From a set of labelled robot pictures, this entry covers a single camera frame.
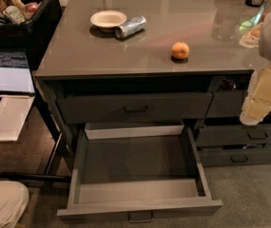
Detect black metal stand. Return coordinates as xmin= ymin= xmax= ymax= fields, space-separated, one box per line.
xmin=0 ymin=92 xmax=76 ymax=184

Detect silver blue drink can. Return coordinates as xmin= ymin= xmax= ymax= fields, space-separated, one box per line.
xmin=115 ymin=15 xmax=146 ymax=39

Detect white paper sheet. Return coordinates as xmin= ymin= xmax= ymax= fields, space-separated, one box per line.
xmin=0 ymin=95 xmax=34 ymax=142

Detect beige trouser knee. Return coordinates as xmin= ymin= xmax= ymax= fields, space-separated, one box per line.
xmin=0 ymin=180 xmax=29 ymax=228

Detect snack bags in drawer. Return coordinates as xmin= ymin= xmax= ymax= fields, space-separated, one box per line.
xmin=218 ymin=77 xmax=246 ymax=91

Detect white paper bowl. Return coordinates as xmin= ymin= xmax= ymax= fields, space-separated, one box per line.
xmin=90 ymin=10 xmax=126 ymax=32

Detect open laptop computer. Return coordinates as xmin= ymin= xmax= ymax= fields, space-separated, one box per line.
xmin=0 ymin=52 xmax=35 ymax=97

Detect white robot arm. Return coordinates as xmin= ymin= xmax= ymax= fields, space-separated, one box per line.
xmin=240 ymin=10 xmax=271 ymax=125

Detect black bin with snacks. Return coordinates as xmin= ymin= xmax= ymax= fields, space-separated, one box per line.
xmin=0 ymin=0 xmax=62 ymax=70

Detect orange fruit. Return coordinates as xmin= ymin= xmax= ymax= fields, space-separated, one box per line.
xmin=171 ymin=42 xmax=189 ymax=60

